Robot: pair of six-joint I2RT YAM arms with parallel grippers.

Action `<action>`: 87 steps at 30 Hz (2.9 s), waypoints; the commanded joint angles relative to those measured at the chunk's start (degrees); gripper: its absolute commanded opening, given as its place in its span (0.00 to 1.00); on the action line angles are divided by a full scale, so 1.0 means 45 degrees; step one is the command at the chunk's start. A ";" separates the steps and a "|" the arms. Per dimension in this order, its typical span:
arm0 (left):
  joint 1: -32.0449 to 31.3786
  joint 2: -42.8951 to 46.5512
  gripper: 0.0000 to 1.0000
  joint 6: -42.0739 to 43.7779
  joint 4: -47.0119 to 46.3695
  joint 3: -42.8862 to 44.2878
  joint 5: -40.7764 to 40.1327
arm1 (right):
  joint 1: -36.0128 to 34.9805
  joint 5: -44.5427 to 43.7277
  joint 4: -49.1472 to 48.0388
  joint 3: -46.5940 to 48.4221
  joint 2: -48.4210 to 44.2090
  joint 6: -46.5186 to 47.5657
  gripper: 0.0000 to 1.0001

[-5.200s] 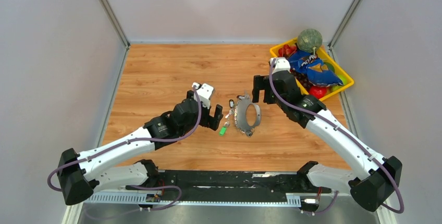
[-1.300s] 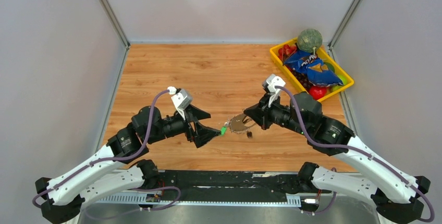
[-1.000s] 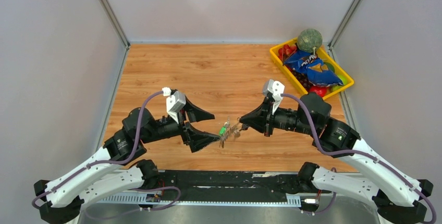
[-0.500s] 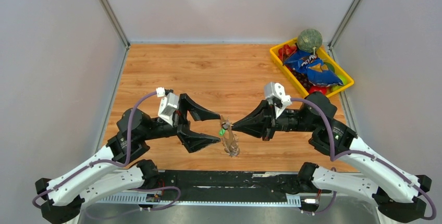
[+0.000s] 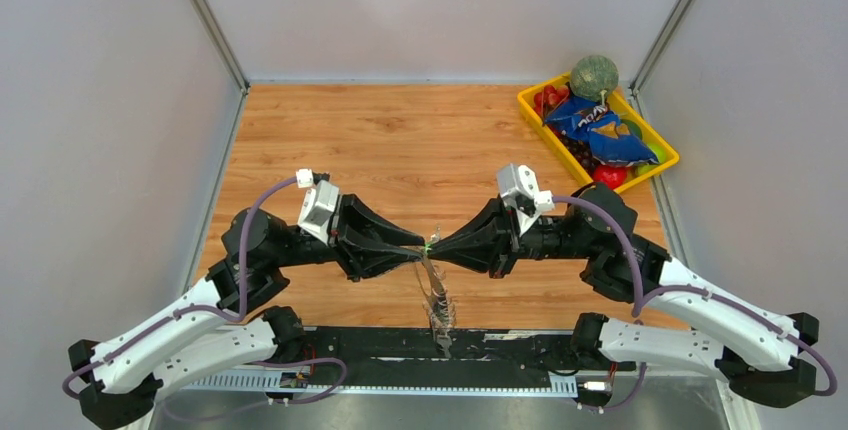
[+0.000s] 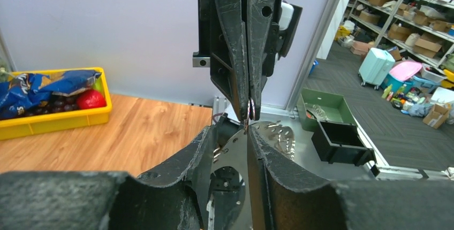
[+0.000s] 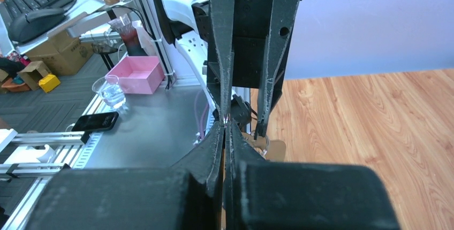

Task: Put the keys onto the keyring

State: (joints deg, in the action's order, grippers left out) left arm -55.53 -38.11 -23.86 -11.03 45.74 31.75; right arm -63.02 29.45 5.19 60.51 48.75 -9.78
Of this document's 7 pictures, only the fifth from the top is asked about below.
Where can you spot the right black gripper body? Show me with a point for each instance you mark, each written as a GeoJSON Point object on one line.
{"type": "Point", "coordinates": [537, 241]}

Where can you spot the white slotted cable duct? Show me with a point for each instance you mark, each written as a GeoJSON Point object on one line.
{"type": "Point", "coordinates": [270, 381]}

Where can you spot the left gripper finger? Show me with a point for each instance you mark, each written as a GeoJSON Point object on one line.
{"type": "Point", "coordinates": [361, 219]}
{"type": "Point", "coordinates": [365, 263]}

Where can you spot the blue snack bag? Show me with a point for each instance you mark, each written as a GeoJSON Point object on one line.
{"type": "Point", "coordinates": [610, 140]}

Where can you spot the green melon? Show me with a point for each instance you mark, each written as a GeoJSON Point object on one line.
{"type": "Point", "coordinates": [594, 78]}

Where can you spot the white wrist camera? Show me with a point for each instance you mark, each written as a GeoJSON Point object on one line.
{"type": "Point", "coordinates": [519, 189]}
{"type": "Point", "coordinates": [318, 208]}

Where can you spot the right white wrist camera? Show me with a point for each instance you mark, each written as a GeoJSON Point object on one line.
{"type": "Point", "coordinates": [519, 189]}

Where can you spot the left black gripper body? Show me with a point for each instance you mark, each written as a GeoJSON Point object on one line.
{"type": "Point", "coordinates": [339, 232]}

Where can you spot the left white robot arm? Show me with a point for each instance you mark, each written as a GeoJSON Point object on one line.
{"type": "Point", "coordinates": [227, 318]}

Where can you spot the green fruit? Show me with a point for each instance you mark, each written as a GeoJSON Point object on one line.
{"type": "Point", "coordinates": [661, 157]}

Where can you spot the strawberries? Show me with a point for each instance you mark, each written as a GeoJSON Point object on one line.
{"type": "Point", "coordinates": [550, 97]}

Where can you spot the dark grapes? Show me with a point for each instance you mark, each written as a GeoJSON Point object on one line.
{"type": "Point", "coordinates": [581, 152]}

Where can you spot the red apple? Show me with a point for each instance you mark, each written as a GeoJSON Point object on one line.
{"type": "Point", "coordinates": [612, 176]}

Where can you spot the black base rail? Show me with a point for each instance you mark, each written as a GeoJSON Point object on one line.
{"type": "Point", "coordinates": [411, 358]}

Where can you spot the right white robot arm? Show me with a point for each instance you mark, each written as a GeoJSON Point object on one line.
{"type": "Point", "coordinates": [765, 357]}

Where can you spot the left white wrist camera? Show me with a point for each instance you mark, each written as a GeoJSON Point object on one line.
{"type": "Point", "coordinates": [318, 208]}

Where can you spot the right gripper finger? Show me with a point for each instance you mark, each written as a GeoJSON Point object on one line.
{"type": "Point", "coordinates": [490, 227]}
{"type": "Point", "coordinates": [486, 260]}

